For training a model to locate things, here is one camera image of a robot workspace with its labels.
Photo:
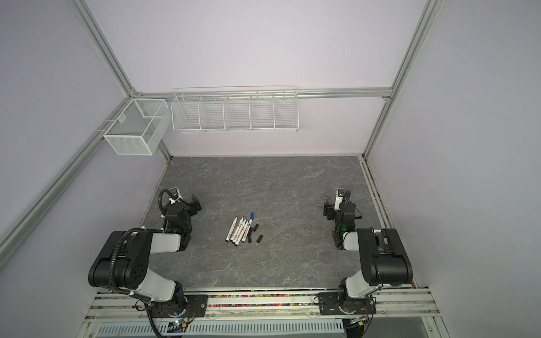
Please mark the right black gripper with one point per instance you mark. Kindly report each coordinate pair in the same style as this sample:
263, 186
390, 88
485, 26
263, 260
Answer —
331, 210

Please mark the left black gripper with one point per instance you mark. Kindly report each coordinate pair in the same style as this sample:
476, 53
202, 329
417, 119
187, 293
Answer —
193, 206

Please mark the white marker pen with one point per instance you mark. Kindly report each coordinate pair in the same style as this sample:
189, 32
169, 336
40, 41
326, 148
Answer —
240, 231
237, 231
232, 229
239, 241

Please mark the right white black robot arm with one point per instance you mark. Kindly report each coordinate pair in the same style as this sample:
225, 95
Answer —
383, 258

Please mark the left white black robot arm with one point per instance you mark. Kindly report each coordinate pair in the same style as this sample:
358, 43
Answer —
122, 266

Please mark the blue capped whiteboard marker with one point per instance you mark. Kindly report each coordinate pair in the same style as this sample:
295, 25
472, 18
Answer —
248, 226

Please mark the white mesh square basket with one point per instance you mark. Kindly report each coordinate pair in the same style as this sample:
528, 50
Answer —
139, 127

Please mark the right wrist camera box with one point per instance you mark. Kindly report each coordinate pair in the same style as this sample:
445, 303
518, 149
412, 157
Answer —
339, 198

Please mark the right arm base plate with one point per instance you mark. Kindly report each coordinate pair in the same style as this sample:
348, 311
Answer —
332, 303

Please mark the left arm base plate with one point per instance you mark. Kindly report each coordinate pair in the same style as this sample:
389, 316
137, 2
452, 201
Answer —
193, 306

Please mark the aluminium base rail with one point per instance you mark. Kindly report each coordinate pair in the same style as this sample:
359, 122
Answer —
239, 304

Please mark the white wire long basket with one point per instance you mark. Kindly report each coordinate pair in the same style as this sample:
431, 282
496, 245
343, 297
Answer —
205, 114

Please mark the aluminium frame profile back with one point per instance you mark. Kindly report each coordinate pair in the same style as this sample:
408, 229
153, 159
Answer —
269, 91

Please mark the aluminium frame profile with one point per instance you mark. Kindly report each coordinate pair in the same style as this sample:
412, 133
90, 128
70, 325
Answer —
59, 92
428, 16
269, 91

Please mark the white vented cable duct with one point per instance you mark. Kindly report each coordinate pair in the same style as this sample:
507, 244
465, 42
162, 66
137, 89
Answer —
279, 328

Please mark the aluminium frame profile left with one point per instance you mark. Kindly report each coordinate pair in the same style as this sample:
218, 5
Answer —
59, 92

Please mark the aluminium frame profile right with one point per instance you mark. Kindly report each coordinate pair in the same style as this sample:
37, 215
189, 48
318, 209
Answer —
428, 16

